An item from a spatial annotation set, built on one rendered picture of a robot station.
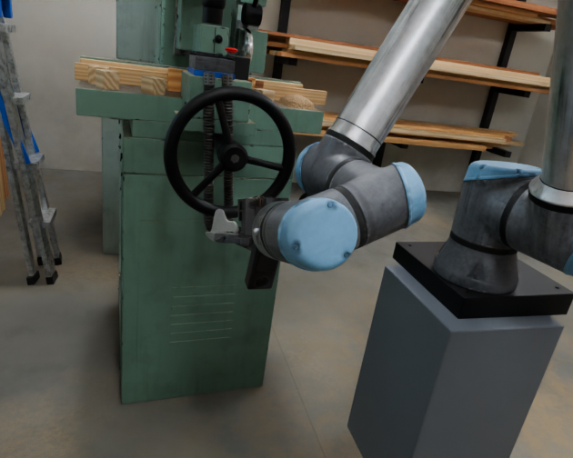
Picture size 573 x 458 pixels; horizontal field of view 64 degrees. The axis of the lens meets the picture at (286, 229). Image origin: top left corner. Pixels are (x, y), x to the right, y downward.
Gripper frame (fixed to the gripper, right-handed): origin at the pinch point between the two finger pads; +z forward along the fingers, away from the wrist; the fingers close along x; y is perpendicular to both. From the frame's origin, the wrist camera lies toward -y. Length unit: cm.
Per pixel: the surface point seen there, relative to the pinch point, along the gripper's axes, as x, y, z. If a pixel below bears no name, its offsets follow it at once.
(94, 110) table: 27.9, 27.3, 25.2
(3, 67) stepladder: 60, 54, 99
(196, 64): 7.0, 36.3, 13.0
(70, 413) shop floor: 36, -53, 54
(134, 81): 19, 38, 38
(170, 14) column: 8, 61, 49
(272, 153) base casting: -15.3, 20.3, 27.7
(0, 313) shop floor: 63, -34, 106
